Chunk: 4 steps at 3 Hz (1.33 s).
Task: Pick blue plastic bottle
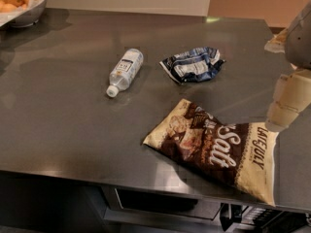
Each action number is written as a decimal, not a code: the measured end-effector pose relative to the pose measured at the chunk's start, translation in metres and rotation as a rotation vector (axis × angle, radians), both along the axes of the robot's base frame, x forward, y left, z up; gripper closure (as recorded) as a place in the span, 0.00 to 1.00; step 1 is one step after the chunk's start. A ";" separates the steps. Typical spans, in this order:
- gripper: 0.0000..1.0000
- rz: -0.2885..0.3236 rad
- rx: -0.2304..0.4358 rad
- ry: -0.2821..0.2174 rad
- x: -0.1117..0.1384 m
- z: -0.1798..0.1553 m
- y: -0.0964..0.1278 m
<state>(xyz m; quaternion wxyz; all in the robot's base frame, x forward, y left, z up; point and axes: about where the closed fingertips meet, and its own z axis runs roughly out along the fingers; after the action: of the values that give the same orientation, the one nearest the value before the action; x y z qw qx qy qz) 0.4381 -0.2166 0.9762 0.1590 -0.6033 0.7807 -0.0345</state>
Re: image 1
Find orange fruit bottom left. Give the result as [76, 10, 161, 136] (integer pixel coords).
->
[0, 4, 17, 13]

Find brown cream chip bag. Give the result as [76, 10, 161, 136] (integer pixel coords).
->
[144, 99, 278, 206]

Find white paper bowl liner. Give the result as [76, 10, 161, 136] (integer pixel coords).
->
[0, 0, 50, 27]

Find crumpled blue white snack bag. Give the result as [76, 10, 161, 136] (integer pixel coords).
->
[159, 47, 225, 83]

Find clear plastic water bottle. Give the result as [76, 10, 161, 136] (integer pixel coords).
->
[106, 49, 144, 98]

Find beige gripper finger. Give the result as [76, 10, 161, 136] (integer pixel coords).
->
[265, 69, 311, 132]
[264, 28, 288, 53]

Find metal fruit bowl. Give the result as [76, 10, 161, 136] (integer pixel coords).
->
[7, 0, 51, 29]

